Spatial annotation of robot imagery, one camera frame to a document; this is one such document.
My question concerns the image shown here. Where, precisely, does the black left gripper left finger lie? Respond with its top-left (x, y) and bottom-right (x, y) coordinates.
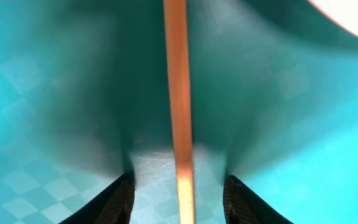
top-left (60, 173), bottom-right (135, 224)

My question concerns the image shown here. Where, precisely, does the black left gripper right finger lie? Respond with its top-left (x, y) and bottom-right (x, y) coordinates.
top-left (223, 175), bottom-right (292, 224)

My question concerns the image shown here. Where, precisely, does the wooden chopstick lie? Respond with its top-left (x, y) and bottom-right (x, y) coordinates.
top-left (163, 0), bottom-right (195, 224)

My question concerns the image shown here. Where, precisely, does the large pink plate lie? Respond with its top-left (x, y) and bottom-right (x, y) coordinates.
top-left (308, 0), bottom-right (358, 37)

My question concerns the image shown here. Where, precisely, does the teal plastic tray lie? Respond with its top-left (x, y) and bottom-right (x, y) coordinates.
top-left (0, 0), bottom-right (358, 223)

